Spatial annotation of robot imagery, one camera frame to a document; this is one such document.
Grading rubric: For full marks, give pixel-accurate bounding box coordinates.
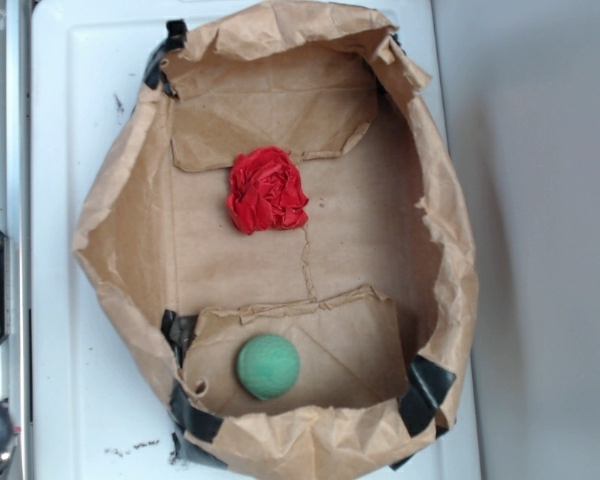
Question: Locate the aluminium frame rail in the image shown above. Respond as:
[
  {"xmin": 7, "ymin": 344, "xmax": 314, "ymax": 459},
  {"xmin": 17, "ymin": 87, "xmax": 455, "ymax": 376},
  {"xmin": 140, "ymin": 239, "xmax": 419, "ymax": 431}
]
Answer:
[{"xmin": 0, "ymin": 1, "xmax": 34, "ymax": 479}]

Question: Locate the brown paper bag tray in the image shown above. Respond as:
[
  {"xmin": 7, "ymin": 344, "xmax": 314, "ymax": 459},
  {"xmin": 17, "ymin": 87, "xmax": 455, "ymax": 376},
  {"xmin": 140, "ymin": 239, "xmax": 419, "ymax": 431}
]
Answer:
[{"xmin": 73, "ymin": 1, "xmax": 478, "ymax": 479}]

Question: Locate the green foam ball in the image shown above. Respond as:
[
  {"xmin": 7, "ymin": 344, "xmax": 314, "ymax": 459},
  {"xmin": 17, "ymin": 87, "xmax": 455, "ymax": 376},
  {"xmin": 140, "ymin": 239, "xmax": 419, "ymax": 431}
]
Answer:
[{"xmin": 236, "ymin": 334, "xmax": 300, "ymax": 401}]

